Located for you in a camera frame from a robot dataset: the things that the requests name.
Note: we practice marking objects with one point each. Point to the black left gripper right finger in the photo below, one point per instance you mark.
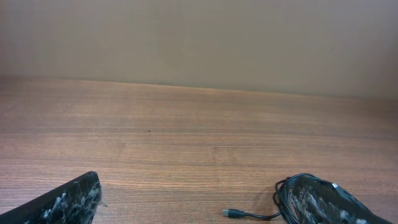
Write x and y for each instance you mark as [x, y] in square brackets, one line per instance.
[317, 201]

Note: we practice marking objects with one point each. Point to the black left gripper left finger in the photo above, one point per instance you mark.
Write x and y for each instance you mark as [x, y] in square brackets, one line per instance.
[73, 202]

